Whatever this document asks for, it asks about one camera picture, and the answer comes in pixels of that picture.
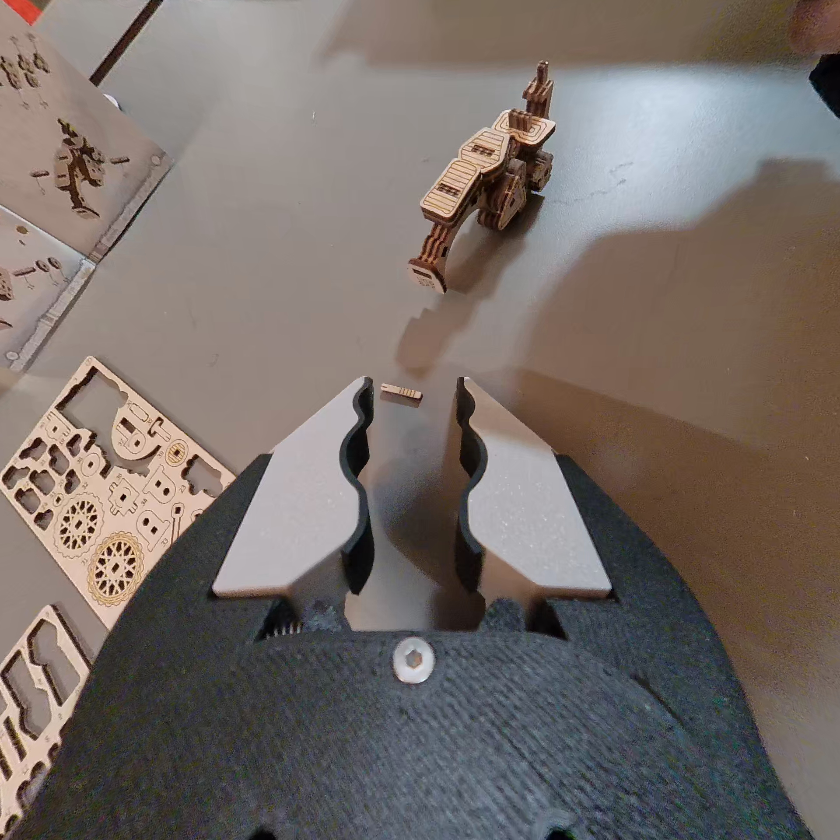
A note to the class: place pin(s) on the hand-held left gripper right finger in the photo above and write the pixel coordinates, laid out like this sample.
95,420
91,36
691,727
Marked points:
531,518

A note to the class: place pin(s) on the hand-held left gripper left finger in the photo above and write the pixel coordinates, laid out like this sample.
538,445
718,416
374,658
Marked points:
295,512

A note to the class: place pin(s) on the small wooden puzzle piece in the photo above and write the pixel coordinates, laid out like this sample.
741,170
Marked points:
400,392

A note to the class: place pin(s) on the wooden puzzle sheet with gears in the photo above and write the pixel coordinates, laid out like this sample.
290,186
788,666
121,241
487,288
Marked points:
72,407

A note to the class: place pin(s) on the person's right hand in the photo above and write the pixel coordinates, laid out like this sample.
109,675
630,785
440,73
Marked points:
820,23

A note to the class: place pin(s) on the brown wooden model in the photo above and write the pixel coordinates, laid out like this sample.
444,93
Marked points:
472,170

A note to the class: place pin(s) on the assembly instruction booklet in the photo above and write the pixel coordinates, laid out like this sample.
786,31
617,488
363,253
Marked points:
161,164

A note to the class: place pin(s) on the assembly instruction sheet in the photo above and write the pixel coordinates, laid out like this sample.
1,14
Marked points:
52,98

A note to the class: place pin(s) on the red object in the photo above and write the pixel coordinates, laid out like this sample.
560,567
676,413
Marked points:
16,8

